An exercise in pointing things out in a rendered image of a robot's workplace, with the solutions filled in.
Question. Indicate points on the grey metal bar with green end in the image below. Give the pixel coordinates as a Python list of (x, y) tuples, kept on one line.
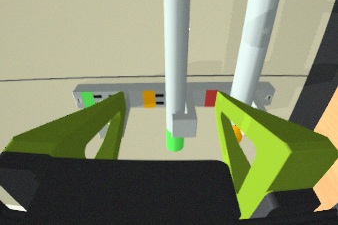
[(176, 18)]

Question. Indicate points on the dark grey wall panel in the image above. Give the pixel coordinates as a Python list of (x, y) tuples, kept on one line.
[(48, 47)]

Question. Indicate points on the grey metal bar with yellow ends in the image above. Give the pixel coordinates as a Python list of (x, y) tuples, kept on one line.
[(258, 26)]

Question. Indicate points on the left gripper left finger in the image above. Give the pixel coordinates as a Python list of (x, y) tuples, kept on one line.
[(69, 135)]

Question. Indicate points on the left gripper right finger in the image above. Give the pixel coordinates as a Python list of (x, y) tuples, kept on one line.
[(288, 156)]

